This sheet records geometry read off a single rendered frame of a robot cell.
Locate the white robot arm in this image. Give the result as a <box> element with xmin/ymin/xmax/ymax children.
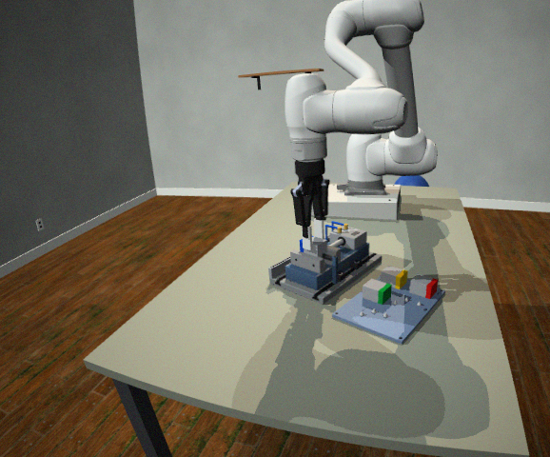
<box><xmin>285</xmin><ymin>0</ymin><xmax>438</xmax><ymax>195</ymax></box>

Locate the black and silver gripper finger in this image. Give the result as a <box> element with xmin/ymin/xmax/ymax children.
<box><xmin>312</xmin><ymin>179</ymin><xmax>330</xmax><ymax>239</ymax></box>
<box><xmin>290</xmin><ymin>182</ymin><xmax>315</xmax><ymax>250</ymax></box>

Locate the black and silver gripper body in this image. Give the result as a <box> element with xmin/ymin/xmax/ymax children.
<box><xmin>295</xmin><ymin>159</ymin><xmax>325</xmax><ymax>196</ymax></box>

